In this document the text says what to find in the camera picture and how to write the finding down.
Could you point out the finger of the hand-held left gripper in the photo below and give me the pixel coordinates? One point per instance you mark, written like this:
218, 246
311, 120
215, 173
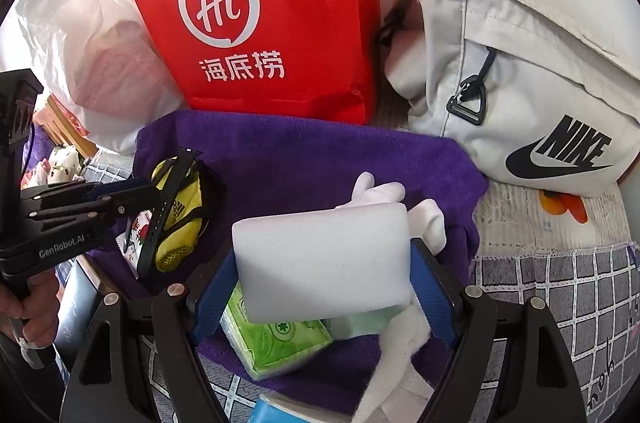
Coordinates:
115, 190
160, 213

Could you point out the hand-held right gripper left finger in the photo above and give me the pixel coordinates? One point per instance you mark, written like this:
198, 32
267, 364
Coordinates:
215, 298

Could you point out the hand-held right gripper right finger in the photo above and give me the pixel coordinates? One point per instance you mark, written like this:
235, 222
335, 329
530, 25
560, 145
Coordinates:
426, 288

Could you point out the small yellow bag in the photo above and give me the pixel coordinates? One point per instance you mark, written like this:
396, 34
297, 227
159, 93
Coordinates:
185, 198

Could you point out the white sponge block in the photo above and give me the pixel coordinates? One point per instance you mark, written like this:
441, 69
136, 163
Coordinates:
320, 263

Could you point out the person's left hand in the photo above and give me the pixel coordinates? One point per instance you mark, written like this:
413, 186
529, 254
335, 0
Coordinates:
40, 308

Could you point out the white red snack packet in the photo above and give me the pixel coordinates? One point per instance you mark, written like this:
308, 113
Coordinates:
132, 243

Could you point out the white pink plush toy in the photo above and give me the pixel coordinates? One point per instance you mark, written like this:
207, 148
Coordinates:
62, 165

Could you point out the grey flat object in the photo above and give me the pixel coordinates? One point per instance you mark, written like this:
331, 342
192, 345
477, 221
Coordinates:
75, 308

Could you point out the green tissue pack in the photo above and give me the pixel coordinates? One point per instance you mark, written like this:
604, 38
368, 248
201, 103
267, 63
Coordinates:
270, 343

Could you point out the white fluffy cloth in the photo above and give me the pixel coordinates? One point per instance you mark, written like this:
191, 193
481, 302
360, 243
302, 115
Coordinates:
400, 363

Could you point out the brown cardboard box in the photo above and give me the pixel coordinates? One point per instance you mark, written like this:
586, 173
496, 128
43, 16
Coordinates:
47, 113

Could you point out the white glove with mint cuff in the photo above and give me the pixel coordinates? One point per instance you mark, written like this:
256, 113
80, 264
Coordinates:
372, 193

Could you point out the light blue packet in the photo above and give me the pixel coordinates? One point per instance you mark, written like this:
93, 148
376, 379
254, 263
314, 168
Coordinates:
280, 410

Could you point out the white plastic bag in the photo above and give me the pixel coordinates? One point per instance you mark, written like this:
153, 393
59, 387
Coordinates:
110, 53

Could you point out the purple towel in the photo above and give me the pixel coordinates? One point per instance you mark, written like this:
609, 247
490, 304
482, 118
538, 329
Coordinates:
300, 153

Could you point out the small orange item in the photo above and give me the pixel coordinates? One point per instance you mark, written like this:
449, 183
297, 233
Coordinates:
565, 205

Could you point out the grey checked blanket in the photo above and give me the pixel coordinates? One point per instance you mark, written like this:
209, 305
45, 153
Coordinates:
600, 328

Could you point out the light grey waist bag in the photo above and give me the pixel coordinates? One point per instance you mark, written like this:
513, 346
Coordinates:
525, 103

